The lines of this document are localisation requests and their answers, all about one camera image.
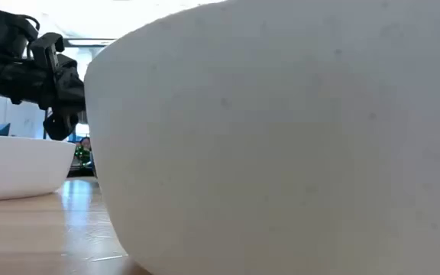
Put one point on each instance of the blue object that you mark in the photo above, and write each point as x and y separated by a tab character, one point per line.
1	130

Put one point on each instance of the white bowl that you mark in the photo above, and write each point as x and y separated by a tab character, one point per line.
281	153
17	168

